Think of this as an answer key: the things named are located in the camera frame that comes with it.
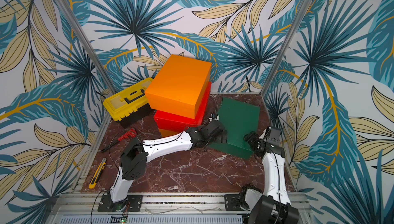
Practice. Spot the yellow utility knife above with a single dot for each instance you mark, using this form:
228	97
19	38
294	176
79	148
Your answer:
97	174

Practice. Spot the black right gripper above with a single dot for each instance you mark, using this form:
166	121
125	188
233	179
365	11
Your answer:
255	141

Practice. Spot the yellow and black toolbox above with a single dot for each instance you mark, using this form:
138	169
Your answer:
130	105

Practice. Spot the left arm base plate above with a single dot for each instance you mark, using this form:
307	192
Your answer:
132	203

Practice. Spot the orange shoebox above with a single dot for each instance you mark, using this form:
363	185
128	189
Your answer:
166	133
179	86

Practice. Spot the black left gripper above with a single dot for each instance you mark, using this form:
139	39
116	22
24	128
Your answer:
221	137

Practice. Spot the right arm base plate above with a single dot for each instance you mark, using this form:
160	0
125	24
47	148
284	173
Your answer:
235	202

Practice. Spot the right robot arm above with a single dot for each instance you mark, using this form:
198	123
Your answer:
271	205

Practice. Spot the green shoebox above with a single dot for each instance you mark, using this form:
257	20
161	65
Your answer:
239	119

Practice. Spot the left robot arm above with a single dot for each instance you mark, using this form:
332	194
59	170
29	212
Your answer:
138	153

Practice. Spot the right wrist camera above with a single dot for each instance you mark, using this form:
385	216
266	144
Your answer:
273	134

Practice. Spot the left aluminium frame post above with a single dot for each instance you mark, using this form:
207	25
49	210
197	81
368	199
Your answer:
76	27

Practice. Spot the aluminium frame post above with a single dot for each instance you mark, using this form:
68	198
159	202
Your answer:
298	17
76	27

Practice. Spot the right aluminium frame post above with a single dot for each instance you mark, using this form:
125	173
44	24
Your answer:
298	17

